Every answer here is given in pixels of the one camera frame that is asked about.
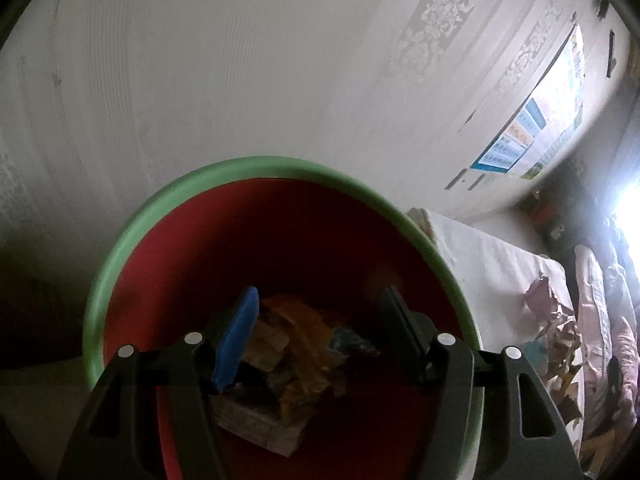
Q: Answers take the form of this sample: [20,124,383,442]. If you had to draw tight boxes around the window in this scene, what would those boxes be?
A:
[600,175,640,266]

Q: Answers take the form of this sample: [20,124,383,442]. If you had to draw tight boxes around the bed with checked sheet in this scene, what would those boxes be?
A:
[572,242,640,466]

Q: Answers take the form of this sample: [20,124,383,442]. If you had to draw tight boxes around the dark corner shelf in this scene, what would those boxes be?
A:
[527,160,603,246]

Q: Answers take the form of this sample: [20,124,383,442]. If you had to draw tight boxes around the wall socket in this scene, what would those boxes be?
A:
[444,169,487,192]

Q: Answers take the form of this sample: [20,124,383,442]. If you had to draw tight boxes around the white grid wall poster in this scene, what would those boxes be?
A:
[510,60,586,178]

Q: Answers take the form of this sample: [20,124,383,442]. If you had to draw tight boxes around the pink quilt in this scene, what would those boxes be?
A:
[602,260,640,416]

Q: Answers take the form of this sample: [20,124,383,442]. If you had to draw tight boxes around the large striped wall poster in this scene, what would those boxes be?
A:
[470,24,585,177]

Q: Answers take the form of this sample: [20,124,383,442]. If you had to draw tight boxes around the crumpled pink-beige paper wrapper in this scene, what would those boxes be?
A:
[536,310,587,413]

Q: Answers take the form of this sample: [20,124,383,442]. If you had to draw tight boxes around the white tablecloth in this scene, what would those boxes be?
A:
[407,207,587,463]

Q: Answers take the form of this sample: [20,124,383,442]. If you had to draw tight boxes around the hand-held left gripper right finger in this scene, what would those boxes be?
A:
[381,285,584,480]

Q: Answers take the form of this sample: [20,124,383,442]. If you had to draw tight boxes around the red bin with green rim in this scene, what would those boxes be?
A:
[82,156,485,480]

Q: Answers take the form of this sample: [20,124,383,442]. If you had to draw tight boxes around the orange plastic wrapper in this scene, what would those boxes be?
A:
[260,295,351,423]

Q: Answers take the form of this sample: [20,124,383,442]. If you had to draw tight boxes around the green-bordered wall poster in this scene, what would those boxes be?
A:
[520,105,586,181]

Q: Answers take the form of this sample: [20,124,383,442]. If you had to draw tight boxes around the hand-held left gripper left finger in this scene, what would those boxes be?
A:
[57,286,260,480]

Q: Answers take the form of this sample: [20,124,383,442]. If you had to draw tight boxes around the small teal wrapper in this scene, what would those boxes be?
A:
[527,342,553,372]

